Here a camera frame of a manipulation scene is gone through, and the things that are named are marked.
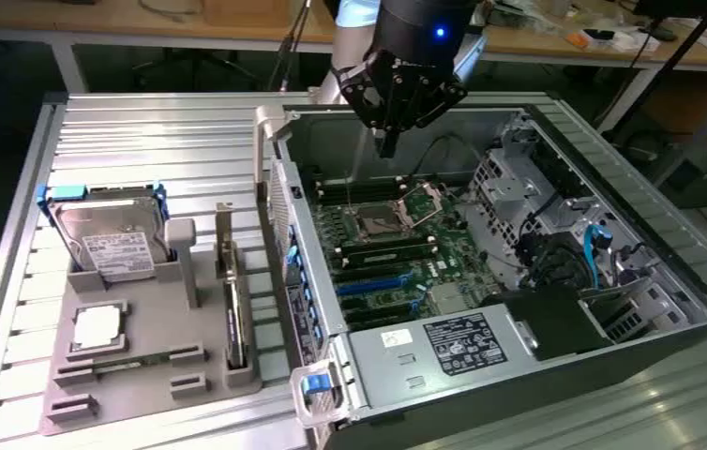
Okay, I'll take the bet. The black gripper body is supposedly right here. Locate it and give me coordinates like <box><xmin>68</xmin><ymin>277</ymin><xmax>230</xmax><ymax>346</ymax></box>
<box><xmin>364</xmin><ymin>0</ymin><xmax>478</xmax><ymax>130</ymax></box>

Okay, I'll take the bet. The graphics card with metal bracket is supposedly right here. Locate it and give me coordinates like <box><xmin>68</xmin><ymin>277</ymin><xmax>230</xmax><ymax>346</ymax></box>
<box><xmin>212</xmin><ymin>201</ymin><xmax>254</xmax><ymax>371</ymax></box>

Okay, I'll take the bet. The black RAM slot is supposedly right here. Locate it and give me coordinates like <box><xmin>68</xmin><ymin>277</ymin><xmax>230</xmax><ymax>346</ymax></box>
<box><xmin>338</xmin><ymin>238</ymin><xmax>436</xmax><ymax>258</ymax></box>
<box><xmin>318</xmin><ymin>187</ymin><xmax>404</xmax><ymax>206</ymax></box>
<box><xmin>314</xmin><ymin>176</ymin><xmax>402</xmax><ymax>192</ymax></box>
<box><xmin>334</xmin><ymin>232</ymin><xmax>434</xmax><ymax>249</ymax></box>

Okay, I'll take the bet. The metal socket cover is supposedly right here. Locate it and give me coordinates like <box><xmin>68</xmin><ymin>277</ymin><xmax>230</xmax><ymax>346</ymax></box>
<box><xmin>394</xmin><ymin>182</ymin><xmax>448</xmax><ymax>215</ymax></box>

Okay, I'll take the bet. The metal disk bay cage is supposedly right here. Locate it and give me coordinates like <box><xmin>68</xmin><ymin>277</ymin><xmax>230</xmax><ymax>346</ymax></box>
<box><xmin>471</xmin><ymin>149</ymin><xmax>560</xmax><ymax>273</ymax></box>

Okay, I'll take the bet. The cardboard box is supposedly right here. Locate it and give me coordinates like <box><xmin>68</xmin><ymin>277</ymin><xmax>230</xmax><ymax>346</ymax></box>
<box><xmin>202</xmin><ymin>0</ymin><xmax>292</xmax><ymax>27</ymax></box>

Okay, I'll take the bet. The CPU socket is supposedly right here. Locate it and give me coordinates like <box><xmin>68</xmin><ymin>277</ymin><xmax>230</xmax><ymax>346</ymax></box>
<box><xmin>352</xmin><ymin>203</ymin><xmax>414</xmax><ymax>238</ymax></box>

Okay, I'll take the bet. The green motherboard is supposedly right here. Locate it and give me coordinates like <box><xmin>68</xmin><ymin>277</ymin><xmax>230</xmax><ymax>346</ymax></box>
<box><xmin>312</xmin><ymin>180</ymin><xmax>498</xmax><ymax>329</ymax></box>

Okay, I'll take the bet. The white object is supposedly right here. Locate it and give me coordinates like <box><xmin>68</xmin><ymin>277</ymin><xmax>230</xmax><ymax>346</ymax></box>
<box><xmin>612</xmin><ymin>30</ymin><xmax>664</xmax><ymax>53</ymax></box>

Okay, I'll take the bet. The black slanted pole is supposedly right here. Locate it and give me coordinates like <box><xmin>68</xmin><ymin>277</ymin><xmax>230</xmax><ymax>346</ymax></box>
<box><xmin>596</xmin><ymin>0</ymin><xmax>707</xmax><ymax>132</ymax></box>

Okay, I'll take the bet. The black expansion slot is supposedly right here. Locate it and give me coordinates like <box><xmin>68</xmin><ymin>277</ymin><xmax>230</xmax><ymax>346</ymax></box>
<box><xmin>332</xmin><ymin>267</ymin><xmax>406</xmax><ymax>284</ymax></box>
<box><xmin>340</xmin><ymin>298</ymin><xmax>420</xmax><ymax>314</ymax></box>
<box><xmin>344</xmin><ymin>310</ymin><xmax>424</xmax><ymax>329</ymax></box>

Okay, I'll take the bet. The blue expansion slot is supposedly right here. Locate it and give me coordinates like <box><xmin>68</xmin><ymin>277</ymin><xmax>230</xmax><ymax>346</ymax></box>
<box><xmin>335</xmin><ymin>277</ymin><xmax>408</xmax><ymax>297</ymax></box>

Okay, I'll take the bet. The silver chipset heatsink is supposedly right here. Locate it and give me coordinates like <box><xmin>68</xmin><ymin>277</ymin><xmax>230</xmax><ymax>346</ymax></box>
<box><xmin>427</xmin><ymin>286</ymin><xmax>479</xmax><ymax>314</ymax></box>

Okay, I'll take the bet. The black monitor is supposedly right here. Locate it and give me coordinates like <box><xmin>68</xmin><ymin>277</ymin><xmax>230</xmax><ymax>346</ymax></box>
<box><xmin>631</xmin><ymin>0</ymin><xmax>707</xmax><ymax>20</ymax></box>

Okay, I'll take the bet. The black air shroud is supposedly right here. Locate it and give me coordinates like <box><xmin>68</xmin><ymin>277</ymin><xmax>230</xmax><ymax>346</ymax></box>
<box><xmin>480</xmin><ymin>285</ymin><xmax>616</xmax><ymax>362</ymax></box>

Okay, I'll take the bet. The silver hard disk drive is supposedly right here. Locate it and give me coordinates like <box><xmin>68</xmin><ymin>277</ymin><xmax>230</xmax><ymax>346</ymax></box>
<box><xmin>55</xmin><ymin>196</ymin><xmax>174</xmax><ymax>282</ymax></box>

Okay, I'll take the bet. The grey power supply unit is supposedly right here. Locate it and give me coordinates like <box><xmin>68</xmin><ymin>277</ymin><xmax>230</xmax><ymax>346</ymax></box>
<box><xmin>346</xmin><ymin>307</ymin><xmax>546</xmax><ymax>409</ymax></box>

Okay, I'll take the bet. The grey parts rack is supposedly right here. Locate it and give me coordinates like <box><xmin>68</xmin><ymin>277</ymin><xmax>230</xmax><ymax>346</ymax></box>
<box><xmin>36</xmin><ymin>217</ymin><xmax>266</xmax><ymax>435</ymax></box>

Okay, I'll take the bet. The blue case latch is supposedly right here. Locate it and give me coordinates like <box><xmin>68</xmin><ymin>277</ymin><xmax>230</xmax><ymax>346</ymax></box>
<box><xmin>300</xmin><ymin>374</ymin><xmax>334</xmax><ymax>396</ymax></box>

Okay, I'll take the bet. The open black PC case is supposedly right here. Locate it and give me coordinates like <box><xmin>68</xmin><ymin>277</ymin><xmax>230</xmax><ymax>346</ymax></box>
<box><xmin>252</xmin><ymin>101</ymin><xmax>707</xmax><ymax>450</ymax></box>

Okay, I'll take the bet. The silver CPU chip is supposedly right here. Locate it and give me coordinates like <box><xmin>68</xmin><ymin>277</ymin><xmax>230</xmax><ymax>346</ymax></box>
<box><xmin>71</xmin><ymin>307</ymin><xmax>127</xmax><ymax>351</ymax></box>

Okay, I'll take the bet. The green RAM stick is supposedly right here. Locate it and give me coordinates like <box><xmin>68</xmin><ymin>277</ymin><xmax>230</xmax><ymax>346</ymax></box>
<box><xmin>91</xmin><ymin>352</ymin><xmax>174</xmax><ymax>375</ymax></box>

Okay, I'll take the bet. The black wire loop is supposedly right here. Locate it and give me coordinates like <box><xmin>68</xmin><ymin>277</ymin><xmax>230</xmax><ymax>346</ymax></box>
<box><xmin>414</xmin><ymin>132</ymin><xmax>487</xmax><ymax>182</ymax></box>

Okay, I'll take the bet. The black hanging cable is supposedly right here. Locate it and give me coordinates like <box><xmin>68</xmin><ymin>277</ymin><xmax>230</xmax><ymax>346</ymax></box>
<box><xmin>268</xmin><ymin>0</ymin><xmax>315</xmax><ymax>93</ymax></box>

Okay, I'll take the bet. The black wire bundle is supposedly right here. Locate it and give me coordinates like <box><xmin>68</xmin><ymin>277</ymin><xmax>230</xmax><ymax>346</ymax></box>
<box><xmin>514</xmin><ymin>232</ymin><xmax>587</xmax><ymax>288</ymax></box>

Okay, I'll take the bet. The blue wire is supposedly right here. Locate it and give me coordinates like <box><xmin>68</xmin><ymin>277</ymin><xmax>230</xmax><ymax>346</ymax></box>
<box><xmin>580</xmin><ymin>223</ymin><xmax>611</xmax><ymax>287</ymax></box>

